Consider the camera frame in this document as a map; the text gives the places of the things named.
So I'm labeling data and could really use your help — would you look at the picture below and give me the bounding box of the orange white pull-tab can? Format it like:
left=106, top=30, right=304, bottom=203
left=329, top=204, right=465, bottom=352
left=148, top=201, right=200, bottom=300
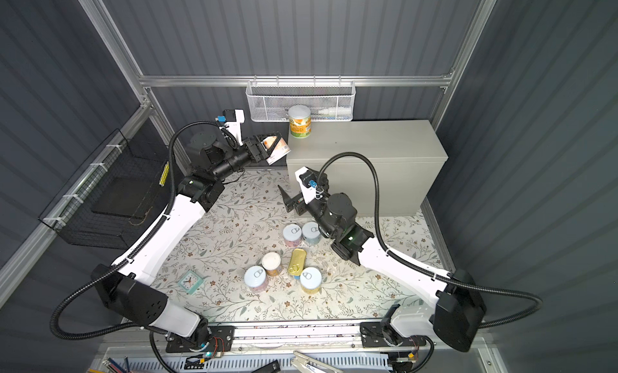
left=262, top=137, right=291, bottom=155

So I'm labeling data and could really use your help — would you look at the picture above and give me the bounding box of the pink pull-tab can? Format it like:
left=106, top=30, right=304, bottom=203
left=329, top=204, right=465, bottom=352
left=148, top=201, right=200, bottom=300
left=283, top=224, right=303, bottom=247

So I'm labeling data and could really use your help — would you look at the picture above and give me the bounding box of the green orange peach can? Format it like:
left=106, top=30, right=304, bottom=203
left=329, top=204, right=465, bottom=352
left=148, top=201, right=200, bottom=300
left=288, top=105, right=312, bottom=139

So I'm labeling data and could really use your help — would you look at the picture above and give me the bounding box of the brown can white lid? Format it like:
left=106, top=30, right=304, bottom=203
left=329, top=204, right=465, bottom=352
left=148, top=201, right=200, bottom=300
left=262, top=252, right=282, bottom=276

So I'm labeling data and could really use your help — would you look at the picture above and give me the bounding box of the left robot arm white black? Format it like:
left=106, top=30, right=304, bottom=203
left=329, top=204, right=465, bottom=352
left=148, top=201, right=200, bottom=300
left=92, top=135, right=291, bottom=343

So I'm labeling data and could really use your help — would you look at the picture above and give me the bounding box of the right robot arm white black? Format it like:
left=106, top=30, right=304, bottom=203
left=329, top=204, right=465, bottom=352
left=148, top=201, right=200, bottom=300
left=281, top=190, right=487, bottom=352

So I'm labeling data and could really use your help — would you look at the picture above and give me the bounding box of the light blue pull-tab can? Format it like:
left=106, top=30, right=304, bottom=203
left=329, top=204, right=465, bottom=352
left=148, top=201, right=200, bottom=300
left=302, top=222, right=322, bottom=246

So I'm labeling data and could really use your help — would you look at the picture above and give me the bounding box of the white tube in basket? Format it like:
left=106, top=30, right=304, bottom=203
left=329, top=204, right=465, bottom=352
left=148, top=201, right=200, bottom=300
left=312, top=107, right=352, bottom=122

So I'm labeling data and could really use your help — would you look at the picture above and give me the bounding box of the yellow oval sardine tin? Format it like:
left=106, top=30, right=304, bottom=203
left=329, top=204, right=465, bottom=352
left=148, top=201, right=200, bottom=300
left=287, top=248, right=307, bottom=280

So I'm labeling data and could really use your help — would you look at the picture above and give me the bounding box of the yellow pull-tab can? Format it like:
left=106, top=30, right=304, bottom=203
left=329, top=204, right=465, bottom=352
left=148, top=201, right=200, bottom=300
left=299, top=267, right=323, bottom=294

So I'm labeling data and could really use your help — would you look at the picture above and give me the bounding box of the yellow tag on basket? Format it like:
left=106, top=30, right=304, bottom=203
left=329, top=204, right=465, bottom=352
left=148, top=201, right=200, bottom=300
left=159, top=162, right=170, bottom=187

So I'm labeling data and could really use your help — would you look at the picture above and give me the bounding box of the beige metal cabinet box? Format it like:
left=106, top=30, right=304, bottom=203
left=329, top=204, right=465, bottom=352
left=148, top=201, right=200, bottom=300
left=286, top=120, right=448, bottom=217

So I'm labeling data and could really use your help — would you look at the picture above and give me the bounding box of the small teal clock card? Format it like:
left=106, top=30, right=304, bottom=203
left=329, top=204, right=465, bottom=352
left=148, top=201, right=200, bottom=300
left=177, top=270, right=204, bottom=295

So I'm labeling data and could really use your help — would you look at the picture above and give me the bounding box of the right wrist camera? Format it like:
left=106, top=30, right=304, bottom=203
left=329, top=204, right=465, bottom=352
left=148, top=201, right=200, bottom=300
left=295, top=167, right=323, bottom=206

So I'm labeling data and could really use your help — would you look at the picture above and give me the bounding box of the white wire mesh basket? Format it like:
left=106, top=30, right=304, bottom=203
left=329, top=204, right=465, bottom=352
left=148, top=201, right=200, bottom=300
left=246, top=82, right=357, bottom=123

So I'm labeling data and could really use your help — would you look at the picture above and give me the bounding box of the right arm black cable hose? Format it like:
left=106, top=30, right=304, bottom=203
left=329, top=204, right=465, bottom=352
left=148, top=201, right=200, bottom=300
left=315, top=151, right=544, bottom=330

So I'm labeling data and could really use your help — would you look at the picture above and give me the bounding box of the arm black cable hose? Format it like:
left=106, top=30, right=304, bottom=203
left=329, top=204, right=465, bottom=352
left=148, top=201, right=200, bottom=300
left=49, top=120, right=238, bottom=373
left=315, top=151, right=544, bottom=330

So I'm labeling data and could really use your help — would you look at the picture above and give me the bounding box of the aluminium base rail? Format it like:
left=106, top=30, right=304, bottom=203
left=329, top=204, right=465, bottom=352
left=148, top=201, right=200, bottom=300
left=96, top=317, right=489, bottom=359

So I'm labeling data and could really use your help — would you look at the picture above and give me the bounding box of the black wire mesh basket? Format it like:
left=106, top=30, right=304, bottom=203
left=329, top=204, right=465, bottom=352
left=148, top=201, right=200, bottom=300
left=39, top=123, right=170, bottom=250

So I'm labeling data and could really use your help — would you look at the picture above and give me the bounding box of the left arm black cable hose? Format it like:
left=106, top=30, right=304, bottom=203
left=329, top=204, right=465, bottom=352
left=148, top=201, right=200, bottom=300
left=49, top=120, right=238, bottom=373

